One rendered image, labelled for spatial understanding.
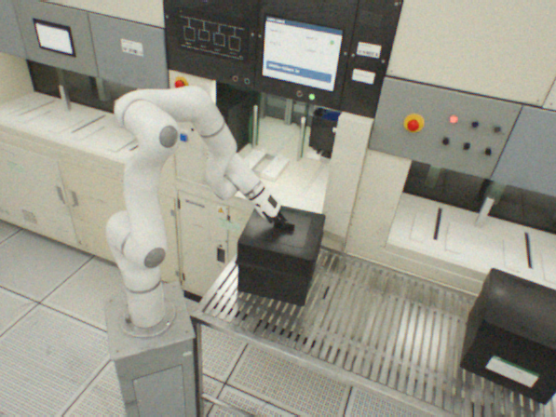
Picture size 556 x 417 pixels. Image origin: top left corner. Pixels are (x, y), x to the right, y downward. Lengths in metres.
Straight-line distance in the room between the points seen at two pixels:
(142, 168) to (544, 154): 1.26
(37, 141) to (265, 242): 1.59
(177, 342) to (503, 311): 1.09
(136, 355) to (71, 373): 0.97
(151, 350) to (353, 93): 1.14
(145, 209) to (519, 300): 1.24
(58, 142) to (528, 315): 2.29
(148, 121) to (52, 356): 1.73
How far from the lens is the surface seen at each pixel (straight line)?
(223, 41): 1.76
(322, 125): 2.28
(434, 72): 1.57
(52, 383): 2.55
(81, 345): 2.64
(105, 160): 2.43
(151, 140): 1.15
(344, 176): 1.71
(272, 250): 1.53
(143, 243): 1.32
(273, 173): 2.16
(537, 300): 1.71
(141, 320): 1.61
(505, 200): 2.27
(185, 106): 1.25
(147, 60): 1.98
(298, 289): 1.64
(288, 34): 1.64
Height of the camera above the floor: 2.04
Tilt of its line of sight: 36 degrees down
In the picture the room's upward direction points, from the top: 6 degrees clockwise
